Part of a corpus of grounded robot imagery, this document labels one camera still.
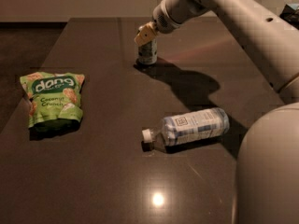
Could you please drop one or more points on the clear plastic water bottle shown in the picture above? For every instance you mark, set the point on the clear plastic water bottle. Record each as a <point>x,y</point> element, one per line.
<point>189,127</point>

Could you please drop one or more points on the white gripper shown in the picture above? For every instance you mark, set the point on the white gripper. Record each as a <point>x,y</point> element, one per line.
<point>163,20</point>

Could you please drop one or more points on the green 7up soda can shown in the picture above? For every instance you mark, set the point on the green 7up soda can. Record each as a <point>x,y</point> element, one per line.
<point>147,54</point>

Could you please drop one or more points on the green Dang snack bag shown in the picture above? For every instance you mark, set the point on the green Dang snack bag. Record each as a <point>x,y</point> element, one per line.
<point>54,100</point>

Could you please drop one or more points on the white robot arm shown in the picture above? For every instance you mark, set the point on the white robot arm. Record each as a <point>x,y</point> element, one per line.
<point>267,171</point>

